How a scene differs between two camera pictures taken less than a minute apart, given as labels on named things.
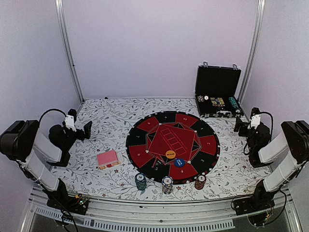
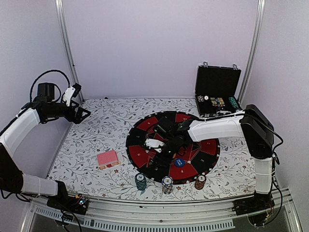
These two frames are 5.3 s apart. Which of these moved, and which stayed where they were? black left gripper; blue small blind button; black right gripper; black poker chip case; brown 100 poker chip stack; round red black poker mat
Moved: black left gripper; black right gripper
Stayed: blue small blind button; round red black poker mat; black poker chip case; brown 100 poker chip stack
